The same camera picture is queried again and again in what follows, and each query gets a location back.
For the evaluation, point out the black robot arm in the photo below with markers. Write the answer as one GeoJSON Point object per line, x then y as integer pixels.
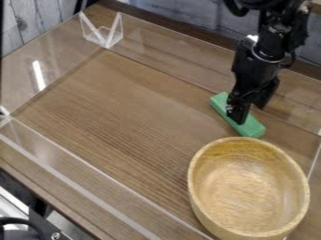
{"type": "Point", "coordinates": [283, 22]}

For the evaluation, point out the clear acrylic corner bracket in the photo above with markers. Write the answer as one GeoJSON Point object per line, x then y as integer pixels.
{"type": "Point", "coordinates": [102, 36]}

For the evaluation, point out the wooden bowl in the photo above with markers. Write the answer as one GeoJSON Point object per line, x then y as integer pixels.
{"type": "Point", "coordinates": [249, 190]}

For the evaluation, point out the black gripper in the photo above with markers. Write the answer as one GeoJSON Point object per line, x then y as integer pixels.
{"type": "Point", "coordinates": [256, 69]}

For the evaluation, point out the black metal bracket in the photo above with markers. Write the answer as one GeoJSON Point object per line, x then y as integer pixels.
{"type": "Point", "coordinates": [45, 230]}

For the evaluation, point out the clear acrylic tray wall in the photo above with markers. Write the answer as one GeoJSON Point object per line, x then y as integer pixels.
{"type": "Point", "coordinates": [101, 125]}

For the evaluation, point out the green rectangular block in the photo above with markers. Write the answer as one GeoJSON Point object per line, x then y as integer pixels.
{"type": "Point", "coordinates": [252, 128]}

